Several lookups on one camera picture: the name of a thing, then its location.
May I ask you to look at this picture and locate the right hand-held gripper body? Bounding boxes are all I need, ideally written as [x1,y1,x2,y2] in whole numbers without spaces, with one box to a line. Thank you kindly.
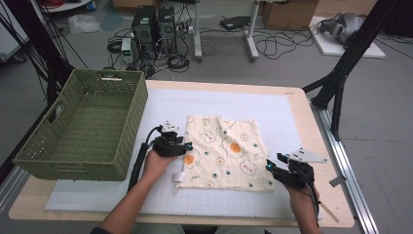
[273,147,328,190]

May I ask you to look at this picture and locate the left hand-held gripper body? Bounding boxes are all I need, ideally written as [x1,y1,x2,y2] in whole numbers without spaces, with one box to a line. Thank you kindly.
[152,120,187,158]

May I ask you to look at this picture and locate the cream printed cloth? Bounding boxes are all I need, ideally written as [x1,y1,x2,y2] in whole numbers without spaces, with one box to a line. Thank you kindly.
[172,114,276,194]

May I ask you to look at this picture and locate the green woven basket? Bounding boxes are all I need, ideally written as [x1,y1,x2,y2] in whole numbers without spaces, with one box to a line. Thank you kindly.
[12,68,149,182]

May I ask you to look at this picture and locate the person's right hand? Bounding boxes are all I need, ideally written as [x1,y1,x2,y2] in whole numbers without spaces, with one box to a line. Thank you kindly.
[286,184,321,213]

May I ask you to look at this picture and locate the person's left hand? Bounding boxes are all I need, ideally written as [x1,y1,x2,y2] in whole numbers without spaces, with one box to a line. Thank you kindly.
[141,149,178,187]

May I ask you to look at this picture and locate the grey tape piece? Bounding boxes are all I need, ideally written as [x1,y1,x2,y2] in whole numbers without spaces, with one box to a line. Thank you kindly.
[328,175,348,188]

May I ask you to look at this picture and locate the thin wooden stick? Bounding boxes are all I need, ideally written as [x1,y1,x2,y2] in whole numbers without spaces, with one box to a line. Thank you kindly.
[319,201,341,224]

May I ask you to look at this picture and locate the white grid mat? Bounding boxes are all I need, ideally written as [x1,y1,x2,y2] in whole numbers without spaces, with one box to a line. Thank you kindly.
[44,87,323,219]

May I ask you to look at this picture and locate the person's light pants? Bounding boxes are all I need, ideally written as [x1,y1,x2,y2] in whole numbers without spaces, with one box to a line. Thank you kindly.
[131,223,267,234]

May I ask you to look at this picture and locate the small white power supply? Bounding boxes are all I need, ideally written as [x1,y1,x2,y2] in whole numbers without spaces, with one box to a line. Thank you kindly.
[120,37,135,65]

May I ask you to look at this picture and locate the white desk leg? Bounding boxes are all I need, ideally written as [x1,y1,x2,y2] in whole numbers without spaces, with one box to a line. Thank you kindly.
[192,0,204,63]
[244,0,261,61]

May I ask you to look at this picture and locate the slim black computer tower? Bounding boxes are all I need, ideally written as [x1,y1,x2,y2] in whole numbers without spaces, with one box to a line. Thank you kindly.
[157,6,178,55]

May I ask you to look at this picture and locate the large black computer tower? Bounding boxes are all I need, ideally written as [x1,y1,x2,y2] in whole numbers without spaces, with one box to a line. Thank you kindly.
[131,5,160,60]

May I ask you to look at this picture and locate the white floor board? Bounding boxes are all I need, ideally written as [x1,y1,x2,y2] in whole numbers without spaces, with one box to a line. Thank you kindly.
[309,16,387,59]

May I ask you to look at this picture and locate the black flat device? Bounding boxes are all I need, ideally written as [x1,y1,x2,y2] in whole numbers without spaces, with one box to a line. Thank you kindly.
[219,15,251,31]

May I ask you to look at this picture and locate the large cardboard box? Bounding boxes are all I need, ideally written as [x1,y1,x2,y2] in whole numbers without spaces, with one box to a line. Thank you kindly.
[261,0,320,31]

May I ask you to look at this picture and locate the grey rounded device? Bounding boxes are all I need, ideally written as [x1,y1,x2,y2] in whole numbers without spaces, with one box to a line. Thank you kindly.
[319,12,366,45]

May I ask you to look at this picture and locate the clear plastic bag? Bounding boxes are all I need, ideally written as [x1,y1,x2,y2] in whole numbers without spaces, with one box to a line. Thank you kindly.
[67,13,102,35]

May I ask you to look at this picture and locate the round white table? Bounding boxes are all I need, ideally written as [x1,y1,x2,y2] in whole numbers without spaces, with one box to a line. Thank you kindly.
[38,0,94,14]

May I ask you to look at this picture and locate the left hand-held gripper cable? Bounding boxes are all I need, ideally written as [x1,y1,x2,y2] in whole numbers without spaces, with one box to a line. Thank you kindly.
[127,124,164,193]

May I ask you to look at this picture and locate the aluminium rail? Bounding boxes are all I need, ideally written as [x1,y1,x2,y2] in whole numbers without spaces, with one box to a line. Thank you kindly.
[0,165,31,213]
[310,101,380,234]

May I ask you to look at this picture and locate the coiled black cable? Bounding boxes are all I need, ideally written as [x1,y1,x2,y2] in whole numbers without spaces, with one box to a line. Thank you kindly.
[167,53,191,73]

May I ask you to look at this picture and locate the tangle of black floor cables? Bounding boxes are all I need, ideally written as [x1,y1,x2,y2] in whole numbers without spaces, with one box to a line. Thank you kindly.
[252,27,316,60]

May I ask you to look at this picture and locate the black metal frame stand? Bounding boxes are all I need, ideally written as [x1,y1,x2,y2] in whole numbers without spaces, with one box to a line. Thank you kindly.
[301,0,404,142]

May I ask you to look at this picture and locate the black stand with cables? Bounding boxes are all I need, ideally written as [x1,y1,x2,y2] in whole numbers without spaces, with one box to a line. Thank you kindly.
[0,0,76,105]

